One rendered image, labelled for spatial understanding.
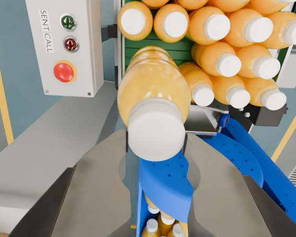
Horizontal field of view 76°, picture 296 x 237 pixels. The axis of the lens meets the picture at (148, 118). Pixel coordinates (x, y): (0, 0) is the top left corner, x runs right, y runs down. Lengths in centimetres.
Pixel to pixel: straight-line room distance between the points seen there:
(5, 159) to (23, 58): 109
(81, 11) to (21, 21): 134
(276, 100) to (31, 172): 68
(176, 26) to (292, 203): 87
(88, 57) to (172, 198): 30
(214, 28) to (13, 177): 65
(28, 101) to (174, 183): 162
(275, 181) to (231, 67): 79
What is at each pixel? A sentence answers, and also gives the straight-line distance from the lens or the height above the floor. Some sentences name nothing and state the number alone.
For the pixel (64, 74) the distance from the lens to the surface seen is 39.
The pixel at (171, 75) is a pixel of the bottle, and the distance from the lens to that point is 16.
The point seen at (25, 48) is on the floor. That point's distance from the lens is 172.
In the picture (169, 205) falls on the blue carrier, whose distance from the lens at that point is 41.
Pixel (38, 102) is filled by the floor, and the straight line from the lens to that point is 183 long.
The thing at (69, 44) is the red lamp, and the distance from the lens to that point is 38.
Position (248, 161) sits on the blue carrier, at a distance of 51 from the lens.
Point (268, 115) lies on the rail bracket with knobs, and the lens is 61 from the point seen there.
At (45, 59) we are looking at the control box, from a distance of 41.
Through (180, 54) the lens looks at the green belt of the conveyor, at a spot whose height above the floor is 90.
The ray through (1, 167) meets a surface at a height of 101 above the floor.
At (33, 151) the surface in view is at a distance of 79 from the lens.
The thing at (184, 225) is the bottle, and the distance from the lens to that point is 52.
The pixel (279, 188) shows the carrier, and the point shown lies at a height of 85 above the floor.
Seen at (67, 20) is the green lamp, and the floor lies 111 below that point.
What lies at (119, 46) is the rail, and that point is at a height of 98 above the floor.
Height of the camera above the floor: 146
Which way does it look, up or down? 63 degrees down
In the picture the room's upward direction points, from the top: 179 degrees counter-clockwise
